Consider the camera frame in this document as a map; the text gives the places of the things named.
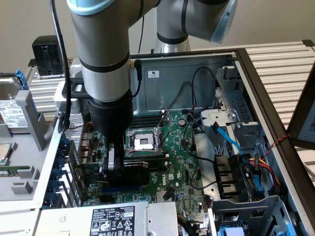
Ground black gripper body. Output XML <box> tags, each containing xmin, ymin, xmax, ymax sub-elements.
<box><xmin>87</xmin><ymin>88</ymin><xmax>135</xmax><ymax>146</ymax></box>

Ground green graphics card black shroud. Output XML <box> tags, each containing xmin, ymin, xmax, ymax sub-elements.
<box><xmin>68</xmin><ymin>141</ymin><xmax>151</xmax><ymax>187</ymax></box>

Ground blue expansion slot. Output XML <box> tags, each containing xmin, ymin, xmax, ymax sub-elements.
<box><xmin>101</xmin><ymin>185</ymin><xmax>143</xmax><ymax>194</ymax></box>

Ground black RAM slot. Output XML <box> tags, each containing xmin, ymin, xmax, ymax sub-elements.
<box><xmin>132</xmin><ymin>110</ymin><xmax>166</xmax><ymax>123</ymax></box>
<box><xmin>124</xmin><ymin>152</ymin><xmax>170</xmax><ymax>163</ymax></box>
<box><xmin>132</xmin><ymin>117</ymin><xmax>163</xmax><ymax>130</ymax></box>

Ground silver CPU socket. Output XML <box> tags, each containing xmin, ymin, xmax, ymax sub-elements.
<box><xmin>124</xmin><ymin>127</ymin><xmax>164</xmax><ymax>158</ymax></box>

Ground blue card retainer clip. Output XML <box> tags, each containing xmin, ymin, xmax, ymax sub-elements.
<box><xmin>60</xmin><ymin>137</ymin><xmax>71</xmax><ymax>154</ymax></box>
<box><xmin>47</xmin><ymin>180</ymin><xmax>61</xmax><ymax>194</ymax></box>
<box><xmin>53</xmin><ymin>157</ymin><xmax>66</xmax><ymax>171</ymax></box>
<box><xmin>43</xmin><ymin>192</ymin><xmax>58</xmax><ymax>207</ymax></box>
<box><xmin>50</xmin><ymin>168</ymin><xmax>63</xmax><ymax>182</ymax></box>

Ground silver power supply unit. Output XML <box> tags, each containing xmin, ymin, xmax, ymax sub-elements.
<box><xmin>36</xmin><ymin>201</ymin><xmax>179</xmax><ymax>236</ymax></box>

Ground silver chipset heatsink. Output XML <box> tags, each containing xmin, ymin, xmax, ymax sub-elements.
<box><xmin>156</xmin><ymin>191</ymin><xmax>173</xmax><ymax>204</ymax></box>

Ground metal socket cover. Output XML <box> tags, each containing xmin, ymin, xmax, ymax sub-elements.
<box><xmin>157</xmin><ymin>110</ymin><xmax>172</xmax><ymax>151</ymax></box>

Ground green Dell motherboard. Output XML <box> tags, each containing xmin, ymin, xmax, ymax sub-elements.
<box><xmin>82</xmin><ymin>112</ymin><xmax>210</xmax><ymax>223</ymax></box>

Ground open metal PC case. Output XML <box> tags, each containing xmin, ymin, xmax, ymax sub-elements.
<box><xmin>0</xmin><ymin>48</ymin><xmax>315</xmax><ymax>236</ymax></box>

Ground grey plastic parts rack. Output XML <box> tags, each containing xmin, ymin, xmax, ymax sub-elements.
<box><xmin>0</xmin><ymin>71</ymin><xmax>54</xmax><ymax>205</ymax></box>

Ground black plastic box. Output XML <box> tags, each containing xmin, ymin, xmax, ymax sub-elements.
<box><xmin>31</xmin><ymin>35</ymin><xmax>63</xmax><ymax>77</ymax></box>

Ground blue plastic disk carrier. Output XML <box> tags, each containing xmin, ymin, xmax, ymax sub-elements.
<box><xmin>14</xmin><ymin>68</ymin><xmax>39</xmax><ymax>123</ymax></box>

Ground silver hard disk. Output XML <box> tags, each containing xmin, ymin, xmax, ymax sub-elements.
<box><xmin>0</xmin><ymin>76</ymin><xmax>32</xmax><ymax>135</ymax></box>

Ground CPU chip silver lid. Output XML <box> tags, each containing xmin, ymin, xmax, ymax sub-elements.
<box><xmin>0</xmin><ymin>142</ymin><xmax>14</xmax><ymax>167</ymax></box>

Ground black plastic fan shroud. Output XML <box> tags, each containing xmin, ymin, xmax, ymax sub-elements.
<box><xmin>213</xmin><ymin>153</ymin><xmax>252</xmax><ymax>200</ymax></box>

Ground silver metal drive cage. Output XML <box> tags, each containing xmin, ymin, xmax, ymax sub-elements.
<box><xmin>200</xmin><ymin>65</ymin><xmax>269</xmax><ymax>158</ymax></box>

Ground grey metal disk bay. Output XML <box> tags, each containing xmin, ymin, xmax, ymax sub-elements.
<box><xmin>208</xmin><ymin>195</ymin><xmax>296</xmax><ymax>236</ymax></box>

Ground dark framed panel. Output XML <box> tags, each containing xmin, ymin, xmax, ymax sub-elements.
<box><xmin>286</xmin><ymin>63</ymin><xmax>315</xmax><ymax>148</ymax></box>

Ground red black twisted wire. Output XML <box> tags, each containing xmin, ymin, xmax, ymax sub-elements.
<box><xmin>261</xmin><ymin>133</ymin><xmax>292</xmax><ymax>160</ymax></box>
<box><xmin>67</xmin><ymin>122</ymin><xmax>97</xmax><ymax>158</ymax></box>

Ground thick black camera cable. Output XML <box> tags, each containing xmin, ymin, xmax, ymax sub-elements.
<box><xmin>50</xmin><ymin>0</ymin><xmax>72</xmax><ymax>134</ymax></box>

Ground black cable gold connector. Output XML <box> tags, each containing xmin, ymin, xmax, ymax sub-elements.
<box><xmin>128</xmin><ymin>14</ymin><xmax>146</xmax><ymax>98</ymax></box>

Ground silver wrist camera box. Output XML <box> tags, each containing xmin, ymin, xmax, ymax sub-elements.
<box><xmin>53</xmin><ymin>79</ymin><xmax>86</xmax><ymax>116</ymax></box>

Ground thin black wire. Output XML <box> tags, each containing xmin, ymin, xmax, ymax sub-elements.
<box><xmin>183</xmin><ymin>117</ymin><xmax>218</xmax><ymax>165</ymax></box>
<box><xmin>191</xmin><ymin>66</ymin><xmax>217</xmax><ymax>112</ymax></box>
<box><xmin>164</xmin><ymin>81</ymin><xmax>194</xmax><ymax>112</ymax></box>

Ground black yellow supply wires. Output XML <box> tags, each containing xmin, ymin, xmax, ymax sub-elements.
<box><xmin>177</xmin><ymin>213</ymin><xmax>210</xmax><ymax>236</ymax></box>

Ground blue flat disk wire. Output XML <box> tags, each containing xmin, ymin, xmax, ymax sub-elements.
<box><xmin>210</xmin><ymin>121</ymin><xmax>247</xmax><ymax>160</ymax></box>

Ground yellow red power wires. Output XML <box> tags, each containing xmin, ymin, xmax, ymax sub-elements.
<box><xmin>248</xmin><ymin>153</ymin><xmax>282</xmax><ymax>188</ymax></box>

